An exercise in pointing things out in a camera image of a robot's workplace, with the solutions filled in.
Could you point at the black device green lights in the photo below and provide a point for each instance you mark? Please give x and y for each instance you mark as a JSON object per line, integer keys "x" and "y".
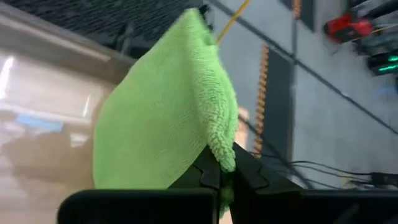
{"x": 384, "y": 63}

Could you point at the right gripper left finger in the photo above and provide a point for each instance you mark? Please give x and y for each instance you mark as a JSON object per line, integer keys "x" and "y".
{"x": 205, "y": 177}

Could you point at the green microfiber towel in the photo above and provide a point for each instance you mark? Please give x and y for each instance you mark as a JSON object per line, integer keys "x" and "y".
{"x": 155, "y": 124}

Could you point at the black perforated computer case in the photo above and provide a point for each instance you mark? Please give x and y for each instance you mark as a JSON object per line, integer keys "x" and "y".
{"x": 93, "y": 18}

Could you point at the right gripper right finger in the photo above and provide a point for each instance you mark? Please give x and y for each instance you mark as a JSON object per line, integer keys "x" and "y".
{"x": 248, "y": 177}

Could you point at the black orange-striped floor mat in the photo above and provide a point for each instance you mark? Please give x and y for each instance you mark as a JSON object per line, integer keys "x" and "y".
{"x": 280, "y": 109}
{"x": 306, "y": 12}

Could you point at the red tool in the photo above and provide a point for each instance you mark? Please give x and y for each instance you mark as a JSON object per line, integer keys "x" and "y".
{"x": 345, "y": 26}

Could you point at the clear plastic basket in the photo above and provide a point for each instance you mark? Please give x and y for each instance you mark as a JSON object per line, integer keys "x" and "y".
{"x": 46, "y": 93}

